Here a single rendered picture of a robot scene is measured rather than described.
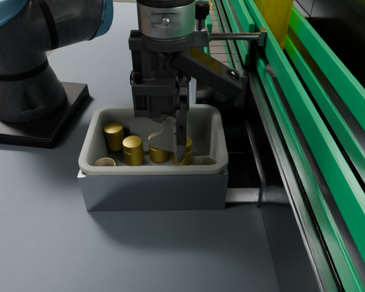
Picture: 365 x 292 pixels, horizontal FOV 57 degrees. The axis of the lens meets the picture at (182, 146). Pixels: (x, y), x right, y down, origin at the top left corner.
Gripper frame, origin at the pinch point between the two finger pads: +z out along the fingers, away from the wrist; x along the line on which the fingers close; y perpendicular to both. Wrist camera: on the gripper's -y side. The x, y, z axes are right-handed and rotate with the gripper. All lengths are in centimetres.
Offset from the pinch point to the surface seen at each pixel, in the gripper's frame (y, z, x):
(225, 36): -7.2, -15.4, -9.6
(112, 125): 12.5, -1.1, -4.7
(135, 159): 8.1, 1.5, 1.5
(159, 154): 4.1, 1.4, 0.7
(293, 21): -21.4, -14.5, -18.9
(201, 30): -3.3, -16.6, -9.5
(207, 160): -4.0, -0.5, 4.2
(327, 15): -33.2, -11.1, -31.7
